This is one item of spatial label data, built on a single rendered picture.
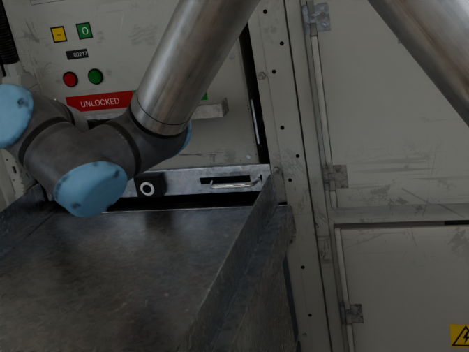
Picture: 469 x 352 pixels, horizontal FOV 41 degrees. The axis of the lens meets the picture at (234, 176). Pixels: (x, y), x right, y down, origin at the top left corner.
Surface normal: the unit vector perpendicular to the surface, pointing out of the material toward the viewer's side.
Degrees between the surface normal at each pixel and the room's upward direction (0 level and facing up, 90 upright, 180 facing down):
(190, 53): 110
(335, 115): 90
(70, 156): 41
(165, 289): 0
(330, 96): 90
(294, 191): 90
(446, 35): 95
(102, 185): 125
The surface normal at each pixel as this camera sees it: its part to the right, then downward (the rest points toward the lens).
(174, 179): -0.25, 0.40
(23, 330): -0.17, -0.92
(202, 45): -0.11, 0.76
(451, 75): -0.78, 0.55
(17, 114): -0.37, -0.17
